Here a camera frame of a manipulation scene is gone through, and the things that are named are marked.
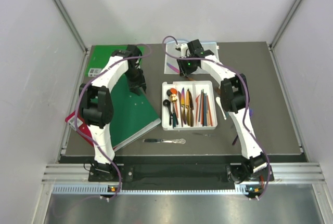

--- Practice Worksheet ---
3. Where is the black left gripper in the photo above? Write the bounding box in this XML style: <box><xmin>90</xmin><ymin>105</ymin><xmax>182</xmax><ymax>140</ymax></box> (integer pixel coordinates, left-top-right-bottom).
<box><xmin>124</xmin><ymin>67</ymin><xmax>146</xmax><ymax>95</ymax></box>

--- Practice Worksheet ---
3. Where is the iridescent knife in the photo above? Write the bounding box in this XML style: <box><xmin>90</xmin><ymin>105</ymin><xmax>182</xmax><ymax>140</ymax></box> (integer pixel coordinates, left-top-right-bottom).
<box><xmin>166</xmin><ymin>62</ymin><xmax>180</xmax><ymax>74</ymax></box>
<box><xmin>181</xmin><ymin>88</ymin><xmax>186</xmax><ymax>124</ymax></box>

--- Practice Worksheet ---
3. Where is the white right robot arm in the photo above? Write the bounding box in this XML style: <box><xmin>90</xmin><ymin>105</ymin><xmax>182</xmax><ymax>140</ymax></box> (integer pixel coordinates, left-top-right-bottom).
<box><xmin>175</xmin><ymin>39</ymin><xmax>267</xmax><ymax>180</ymax></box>

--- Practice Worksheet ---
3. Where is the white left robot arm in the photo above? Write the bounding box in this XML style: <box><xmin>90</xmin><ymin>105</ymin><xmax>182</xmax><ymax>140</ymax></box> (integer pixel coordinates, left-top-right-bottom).
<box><xmin>75</xmin><ymin>45</ymin><xmax>147</xmax><ymax>181</ymax></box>

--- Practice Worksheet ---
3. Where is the clear mesh zip pouch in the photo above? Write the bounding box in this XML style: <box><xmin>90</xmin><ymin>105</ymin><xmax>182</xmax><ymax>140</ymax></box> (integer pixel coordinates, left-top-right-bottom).
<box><xmin>163</xmin><ymin>41</ymin><xmax>219</xmax><ymax>74</ymax></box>

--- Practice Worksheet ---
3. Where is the orange spoon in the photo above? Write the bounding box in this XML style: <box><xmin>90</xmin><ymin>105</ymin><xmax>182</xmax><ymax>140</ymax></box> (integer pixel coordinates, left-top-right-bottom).
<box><xmin>170</xmin><ymin>88</ymin><xmax>178</xmax><ymax>95</ymax></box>

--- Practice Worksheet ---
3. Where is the black measuring spoon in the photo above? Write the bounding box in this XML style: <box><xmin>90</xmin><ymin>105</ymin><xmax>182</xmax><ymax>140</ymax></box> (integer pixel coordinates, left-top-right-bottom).
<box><xmin>163</xmin><ymin>99</ymin><xmax>173</xmax><ymax>126</ymax></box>

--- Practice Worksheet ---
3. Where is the gold spoon in tray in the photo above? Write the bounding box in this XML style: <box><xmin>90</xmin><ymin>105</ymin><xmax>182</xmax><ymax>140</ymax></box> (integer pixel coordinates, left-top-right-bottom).
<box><xmin>170</xmin><ymin>94</ymin><xmax>178</xmax><ymax>117</ymax></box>

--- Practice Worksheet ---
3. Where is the copper knife in tray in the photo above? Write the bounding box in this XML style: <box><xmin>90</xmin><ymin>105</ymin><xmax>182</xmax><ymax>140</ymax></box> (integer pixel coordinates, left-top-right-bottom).
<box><xmin>189</xmin><ymin>92</ymin><xmax>194</xmax><ymax>127</ymax></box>

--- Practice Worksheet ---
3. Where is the orange chopstick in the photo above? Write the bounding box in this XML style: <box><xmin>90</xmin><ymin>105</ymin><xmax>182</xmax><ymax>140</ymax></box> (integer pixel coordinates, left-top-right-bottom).
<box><xmin>205</xmin><ymin>93</ymin><xmax>213</xmax><ymax>127</ymax></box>

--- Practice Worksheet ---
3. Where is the white cutlery tray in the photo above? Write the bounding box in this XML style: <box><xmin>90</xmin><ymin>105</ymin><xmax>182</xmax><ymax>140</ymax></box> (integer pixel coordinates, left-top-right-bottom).
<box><xmin>162</xmin><ymin>81</ymin><xmax>217</xmax><ymax>131</ymax></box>

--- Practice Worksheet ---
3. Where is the brown wooden spoon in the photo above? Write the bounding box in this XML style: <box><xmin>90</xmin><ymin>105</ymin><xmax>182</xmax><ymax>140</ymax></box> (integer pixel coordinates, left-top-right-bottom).
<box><xmin>214</xmin><ymin>86</ymin><xmax>221</xmax><ymax>96</ymax></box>

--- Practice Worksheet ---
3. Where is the white ceramic spoon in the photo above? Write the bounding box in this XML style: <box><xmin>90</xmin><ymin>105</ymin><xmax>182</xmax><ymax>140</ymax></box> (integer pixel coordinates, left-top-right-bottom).
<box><xmin>215</xmin><ymin>97</ymin><xmax>227</xmax><ymax>120</ymax></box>

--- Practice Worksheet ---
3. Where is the light green plastic folder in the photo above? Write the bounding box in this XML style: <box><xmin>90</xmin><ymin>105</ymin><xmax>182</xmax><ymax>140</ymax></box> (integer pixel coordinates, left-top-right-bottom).
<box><xmin>85</xmin><ymin>44</ymin><xmax>145</xmax><ymax>77</ymax></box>

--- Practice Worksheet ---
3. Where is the silver ornate butter knife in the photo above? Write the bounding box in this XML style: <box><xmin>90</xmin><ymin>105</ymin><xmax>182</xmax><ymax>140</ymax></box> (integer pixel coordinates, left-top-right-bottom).
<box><xmin>143</xmin><ymin>138</ymin><xmax>186</xmax><ymax>144</ymax></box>

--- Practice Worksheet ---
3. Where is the small dark dessert fork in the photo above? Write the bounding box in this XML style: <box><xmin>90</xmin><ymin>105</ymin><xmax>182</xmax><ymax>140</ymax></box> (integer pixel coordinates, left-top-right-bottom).
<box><xmin>193</xmin><ymin>133</ymin><xmax>215</xmax><ymax>137</ymax></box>

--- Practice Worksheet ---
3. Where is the magenta folder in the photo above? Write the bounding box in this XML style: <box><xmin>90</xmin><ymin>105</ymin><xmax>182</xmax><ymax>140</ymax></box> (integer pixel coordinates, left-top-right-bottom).
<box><xmin>64</xmin><ymin>111</ymin><xmax>96</xmax><ymax>148</ymax></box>

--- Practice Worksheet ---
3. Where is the purple plastic fork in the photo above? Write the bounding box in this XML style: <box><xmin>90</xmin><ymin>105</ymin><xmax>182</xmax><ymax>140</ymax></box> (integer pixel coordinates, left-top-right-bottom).
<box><xmin>232</xmin><ymin>108</ymin><xmax>253</xmax><ymax>146</ymax></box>

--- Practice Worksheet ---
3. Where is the dark green ring binder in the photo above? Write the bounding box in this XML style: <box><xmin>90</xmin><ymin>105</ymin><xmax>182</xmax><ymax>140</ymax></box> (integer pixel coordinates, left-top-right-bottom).
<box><xmin>110</xmin><ymin>75</ymin><xmax>161</xmax><ymax>151</ymax></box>

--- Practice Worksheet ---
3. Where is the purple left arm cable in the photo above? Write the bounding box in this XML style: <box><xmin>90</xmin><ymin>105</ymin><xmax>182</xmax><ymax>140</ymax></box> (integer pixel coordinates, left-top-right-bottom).
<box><xmin>74</xmin><ymin>43</ymin><xmax>152</xmax><ymax>201</ymax></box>

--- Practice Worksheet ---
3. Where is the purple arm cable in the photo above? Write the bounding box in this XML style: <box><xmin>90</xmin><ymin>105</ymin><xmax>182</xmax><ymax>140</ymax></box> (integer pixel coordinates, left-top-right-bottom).
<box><xmin>162</xmin><ymin>36</ymin><xmax>271</xmax><ymax>201</ymax></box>
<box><xmin>74</xmin><ymin>43</ymin><xmax>152</xmax><ymax>201</ymax></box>

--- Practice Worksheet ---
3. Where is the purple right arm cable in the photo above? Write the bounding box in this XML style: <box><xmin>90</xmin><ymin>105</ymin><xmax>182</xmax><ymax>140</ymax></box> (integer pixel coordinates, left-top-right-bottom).
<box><xmin>162</xmin><ymin>36</ymin><xmax>271</xmax><ymax>201</ymax></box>

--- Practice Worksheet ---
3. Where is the black mounting base plate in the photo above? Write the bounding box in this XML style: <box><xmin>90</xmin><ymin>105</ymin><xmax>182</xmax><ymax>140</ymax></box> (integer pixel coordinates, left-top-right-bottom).
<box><xmin>87</xmin><ymin>163</ymin><xmax>275</xmax><ymax>183</ymax></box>

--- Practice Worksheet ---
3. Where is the aluminium frame rail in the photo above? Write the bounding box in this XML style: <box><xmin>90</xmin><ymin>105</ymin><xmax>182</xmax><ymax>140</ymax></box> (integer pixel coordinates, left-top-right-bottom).
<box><xmin>52</xmin><ymin>0</ymin><xmax>88</xmax><ymax>52</ymax></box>

